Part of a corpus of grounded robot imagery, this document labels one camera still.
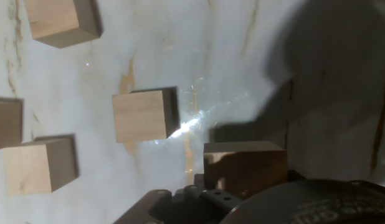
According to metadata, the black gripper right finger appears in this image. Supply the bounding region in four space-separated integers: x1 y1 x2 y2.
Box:
288 169 307 181

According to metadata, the large wooden cube block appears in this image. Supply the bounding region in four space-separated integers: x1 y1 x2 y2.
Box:
112 86 181 144
23 0 103 49
203 141 289 200
0 96 24 152
3 134 80 197

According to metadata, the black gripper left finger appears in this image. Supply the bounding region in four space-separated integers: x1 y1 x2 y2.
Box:
113 173 243 224

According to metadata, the white marble pattern mat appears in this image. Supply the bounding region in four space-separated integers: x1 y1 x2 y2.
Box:
0 0 385 224

